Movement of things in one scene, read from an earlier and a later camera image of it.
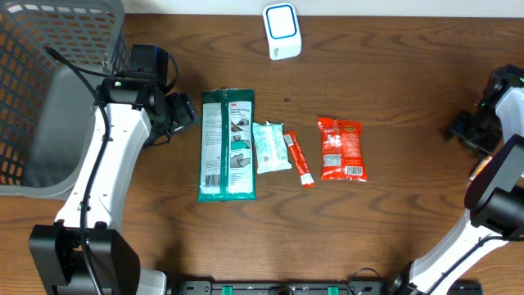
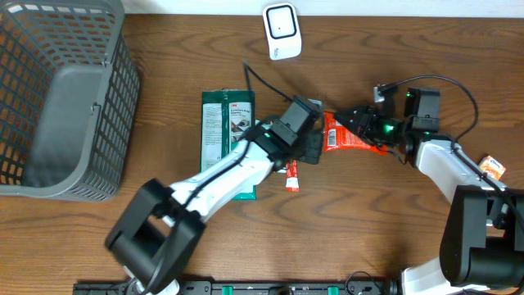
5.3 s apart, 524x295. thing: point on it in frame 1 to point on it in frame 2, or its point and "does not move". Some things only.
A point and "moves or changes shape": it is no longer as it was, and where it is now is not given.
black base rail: x=362 y=287 does not move
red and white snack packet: x=300 y=160 to x=292 y=183
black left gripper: x=186 y=114 to x=317 y=151
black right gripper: x=459 y=127 to x=366 y=124
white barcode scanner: x=282 y=31 does not move
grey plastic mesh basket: x=45 y=104 does not move
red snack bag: x=341 y=149 moves or changes shape
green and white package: x=227 y=170 does not move
